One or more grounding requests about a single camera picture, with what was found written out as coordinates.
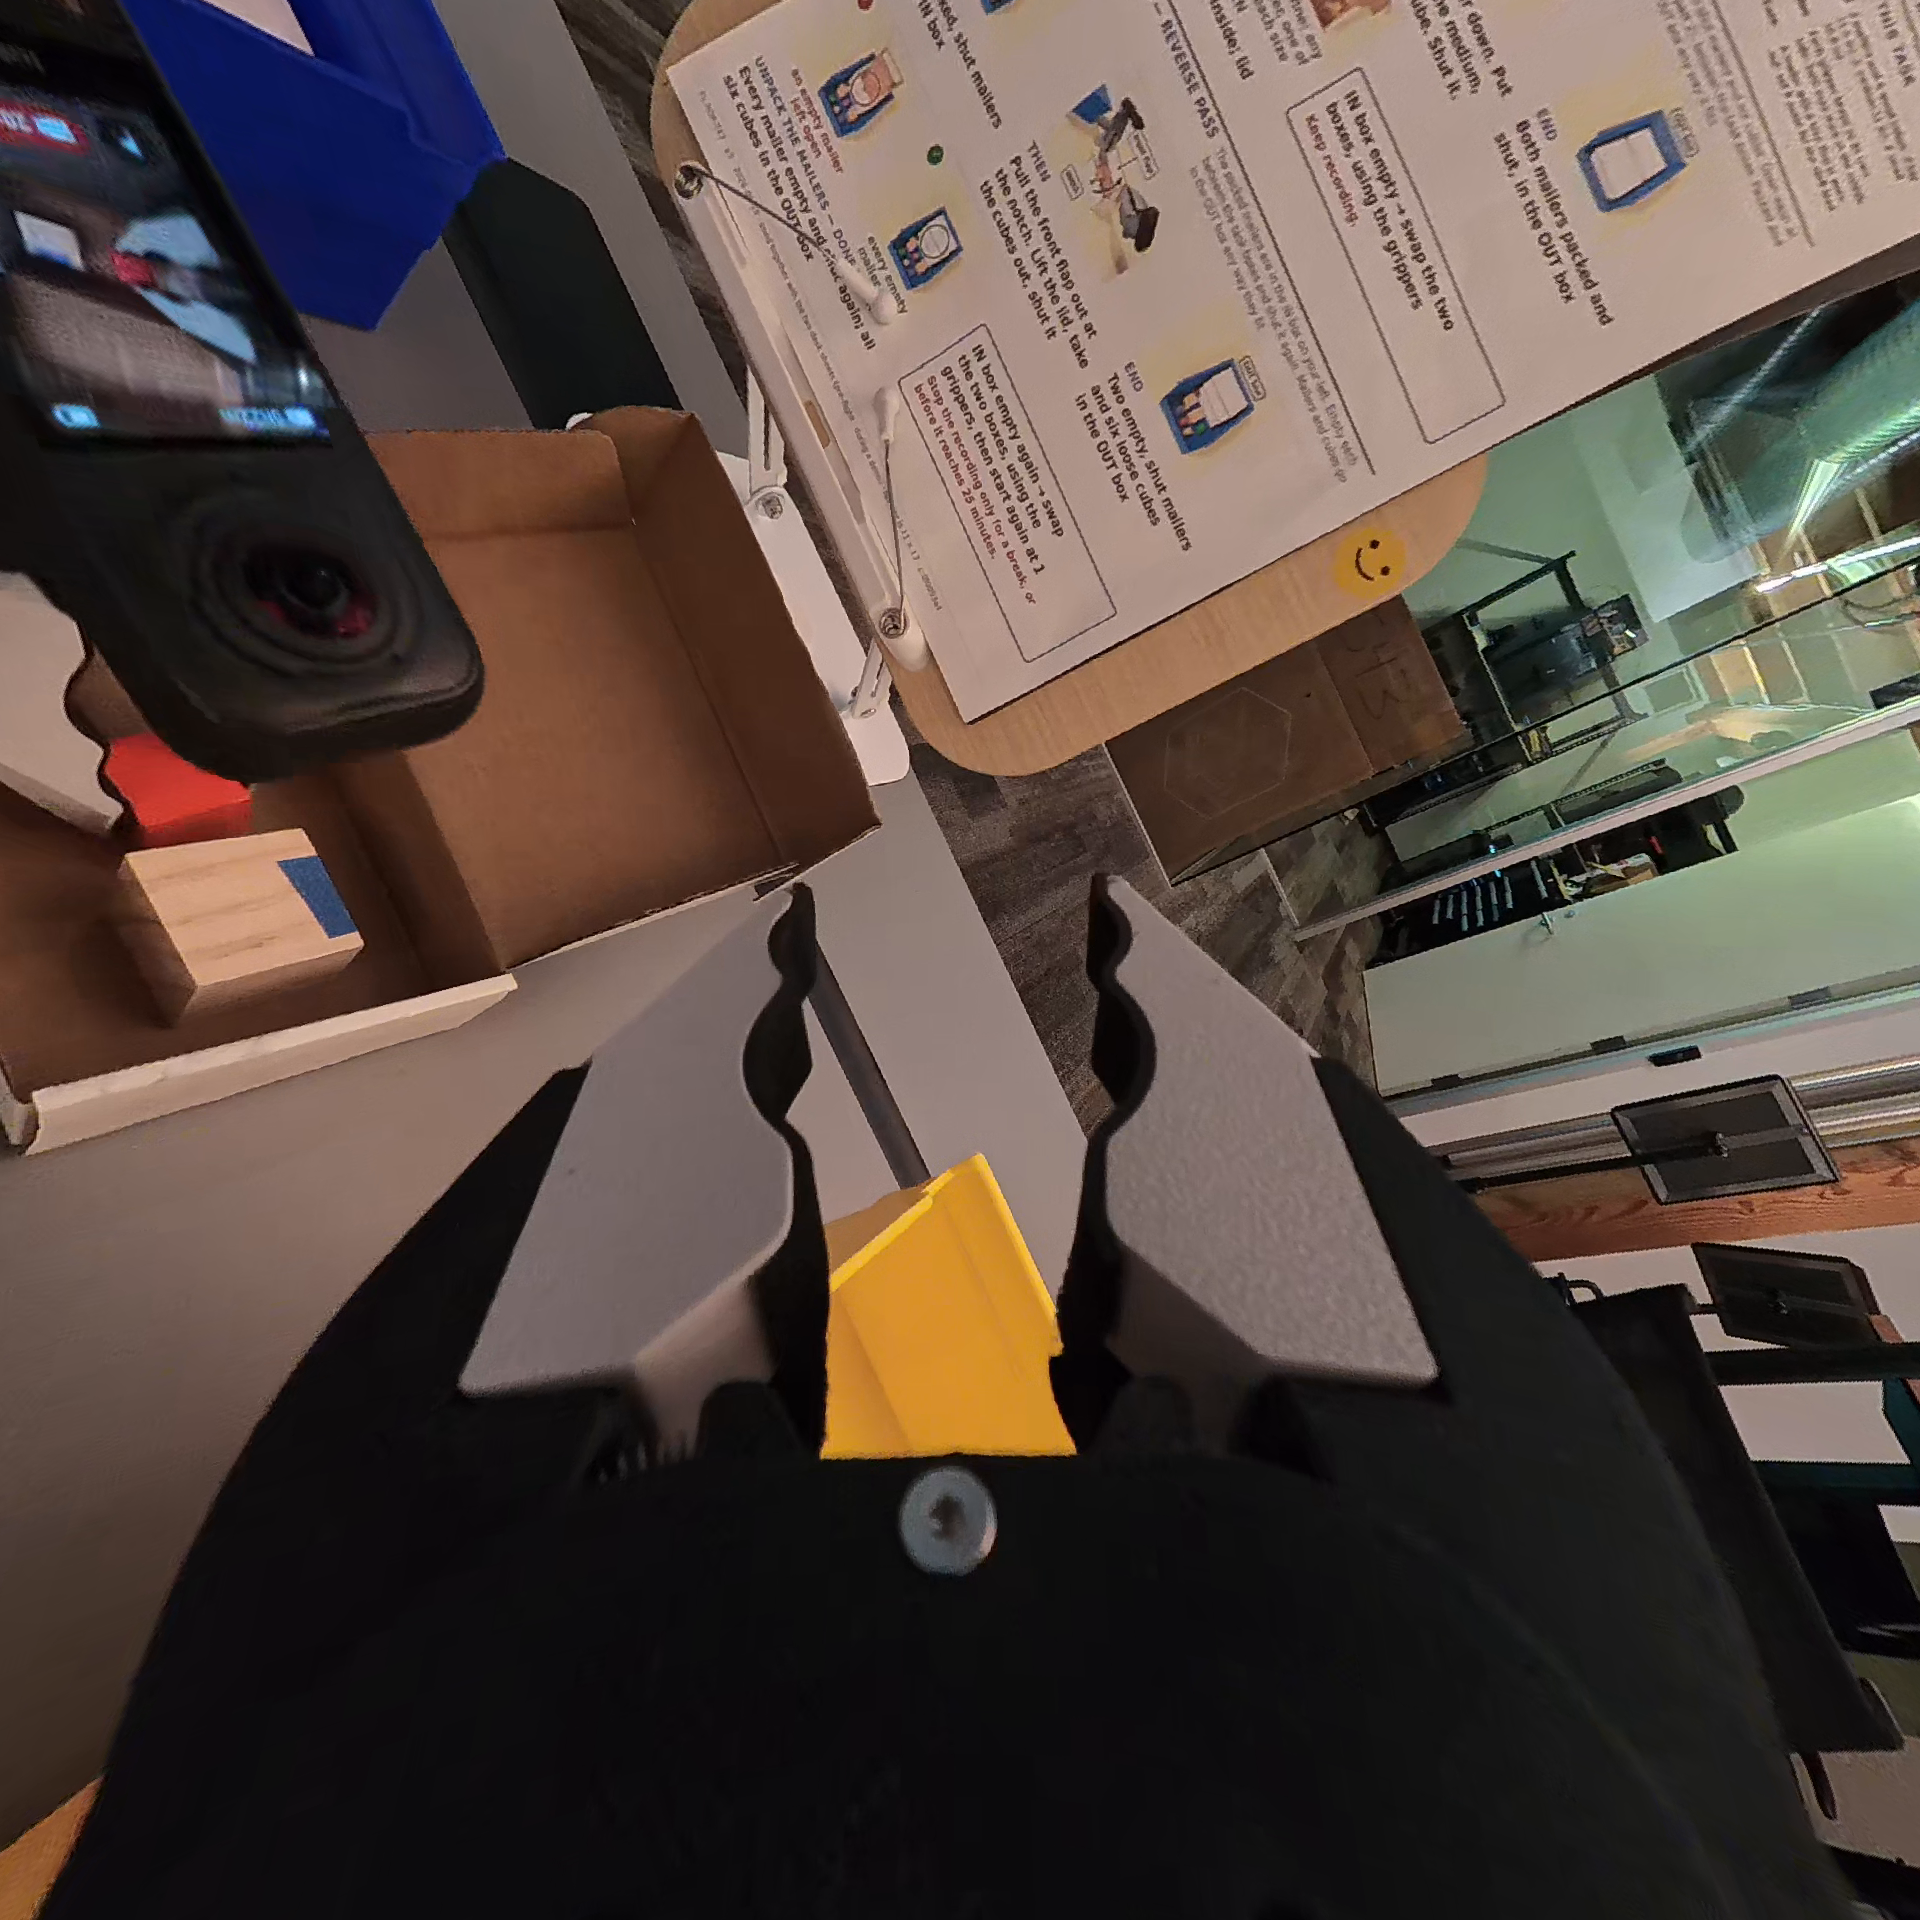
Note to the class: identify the black flat monitor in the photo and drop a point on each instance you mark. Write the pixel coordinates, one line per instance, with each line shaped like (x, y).
(1787, 1290)
(1725, 1142)

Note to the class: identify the small red cube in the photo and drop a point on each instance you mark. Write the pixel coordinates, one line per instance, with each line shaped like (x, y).
(181, 795)

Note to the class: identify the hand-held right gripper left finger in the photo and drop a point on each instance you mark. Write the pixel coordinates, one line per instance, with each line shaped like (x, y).
(646, 1201)

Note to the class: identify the yellow smiley sticker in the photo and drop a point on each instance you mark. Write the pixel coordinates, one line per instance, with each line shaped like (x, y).
(1371, 563)

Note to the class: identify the white cardboard mailer box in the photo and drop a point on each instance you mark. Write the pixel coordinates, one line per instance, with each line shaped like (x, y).
(600, 674)

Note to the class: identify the black equipment shelf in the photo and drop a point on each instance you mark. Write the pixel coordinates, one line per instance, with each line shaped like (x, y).
(1559, 705)

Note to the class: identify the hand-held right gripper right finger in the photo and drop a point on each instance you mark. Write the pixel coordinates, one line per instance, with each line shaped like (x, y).
(1260, 1201)

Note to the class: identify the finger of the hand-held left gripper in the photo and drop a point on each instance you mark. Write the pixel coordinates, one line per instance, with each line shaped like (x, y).
(38, 691)

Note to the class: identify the wooden cube with blue tape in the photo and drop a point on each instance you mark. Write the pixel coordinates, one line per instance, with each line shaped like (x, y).
(224, 931)

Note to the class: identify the brown cardboard box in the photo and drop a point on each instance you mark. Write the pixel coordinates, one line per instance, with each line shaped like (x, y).
(1276, 751)

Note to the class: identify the blue plastic bin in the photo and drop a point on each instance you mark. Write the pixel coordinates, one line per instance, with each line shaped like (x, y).
(347, 166)

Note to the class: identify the printed instruction sheet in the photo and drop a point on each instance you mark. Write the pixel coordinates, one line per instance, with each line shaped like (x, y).
(1276, 301)

